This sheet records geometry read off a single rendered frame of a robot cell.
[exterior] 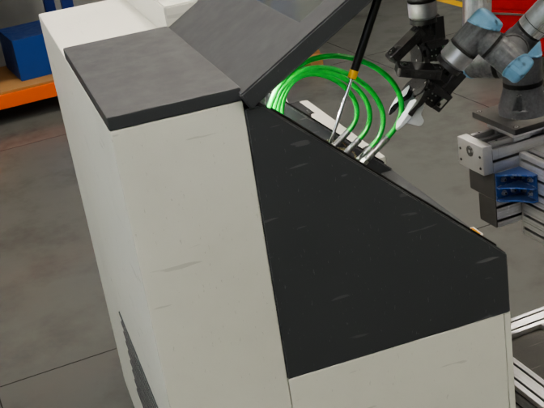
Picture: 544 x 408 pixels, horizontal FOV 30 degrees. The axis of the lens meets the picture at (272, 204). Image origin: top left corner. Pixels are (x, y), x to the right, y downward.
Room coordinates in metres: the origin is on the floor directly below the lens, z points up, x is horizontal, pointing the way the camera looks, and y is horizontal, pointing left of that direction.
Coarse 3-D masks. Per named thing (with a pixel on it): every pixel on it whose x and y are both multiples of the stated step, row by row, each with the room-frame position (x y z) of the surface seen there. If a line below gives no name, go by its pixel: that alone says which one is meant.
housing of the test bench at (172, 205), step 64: (64, 64) 2.68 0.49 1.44; (128, 64) 2.33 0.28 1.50; (192, 64) 2.24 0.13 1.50; (128, 128) 1.94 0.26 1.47; (192, 128) 1.97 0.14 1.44; (128, 192) 1.93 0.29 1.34; (192, 192) 1.97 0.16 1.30; (256, 192) 2.00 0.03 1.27; (128, 256) 2.10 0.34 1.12; (192, 256) 1.96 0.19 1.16; (256, 256) 1.99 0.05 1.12; (128, 320) 2.50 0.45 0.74; (192, 320) 1.95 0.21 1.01; (256, 320) 1.99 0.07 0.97; (128, 384) 3.13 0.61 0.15; (192, 384) 1.95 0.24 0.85; (256, 384) 1.98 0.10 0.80
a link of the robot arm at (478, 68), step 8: (464, 0) 2.96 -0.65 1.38; (472, 0) 2.94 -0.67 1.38; (480, 0) 2.93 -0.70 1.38; (488, 0) 2.94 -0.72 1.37; (464, 8) 2.96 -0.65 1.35; (472, 8) 2.93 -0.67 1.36; (488, 8) 2.93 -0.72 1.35; (464, 16) 2.95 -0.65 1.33; (480, 56) 2.88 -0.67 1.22; (472, 64) 2.89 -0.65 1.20; (480, 64) 2.87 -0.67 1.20; (488, 64) 2.86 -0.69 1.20; (464, 72) 2.91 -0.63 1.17; (472, 72) 2.89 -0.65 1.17; (480, 72) 2.88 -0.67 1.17; (488, 72) 2.87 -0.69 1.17
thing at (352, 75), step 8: (376, 0) 2.10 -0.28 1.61; (376, 8) 2.10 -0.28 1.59; (368, 16) 2.10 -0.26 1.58; (368, 24) 2.09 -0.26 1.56; (368, 32) 2.09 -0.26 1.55; (360, 40) 2.10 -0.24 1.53; (360, 48) 2.09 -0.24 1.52; (360, 56) 2.09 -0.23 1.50; (352, 64) 2.09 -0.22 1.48; (360, 64) 2.09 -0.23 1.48; (352, 72) 2.09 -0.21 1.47; (352, 80) 2.09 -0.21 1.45; (344, 96) 2.09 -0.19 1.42; (344, 104) 2.09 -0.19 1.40; (336, 120) 2.09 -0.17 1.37; (336, 128) 2.08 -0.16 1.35
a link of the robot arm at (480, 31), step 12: (480, 12) 2.41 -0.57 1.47; (468, 24) 2.42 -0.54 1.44; (480, 24) 2.39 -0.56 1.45; (492, 24) 2.39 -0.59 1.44; (456, 36) 2.43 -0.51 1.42; (468, 36) 2.40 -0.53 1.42; (480, 36) 2.39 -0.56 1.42; (492, 36) 2.39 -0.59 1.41; (468, 48) 2.40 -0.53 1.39; (480, 48) 2.39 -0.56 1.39
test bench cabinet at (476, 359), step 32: (384, 352) 2.06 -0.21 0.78; (416, 352) 2.08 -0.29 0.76; (448, 352) 2.10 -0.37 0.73; (480, 352) 2.12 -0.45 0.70; (288, 384) 2.00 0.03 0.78; (320, 384) 2.02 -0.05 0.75; (352, 384) 2.04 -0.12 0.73; (384, 384) 2.06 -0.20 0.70; (416, 384) 2.08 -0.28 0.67; (448, 384) 2.10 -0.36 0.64; (480, 384) 2.12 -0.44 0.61; (512, 384) 2.14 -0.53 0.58
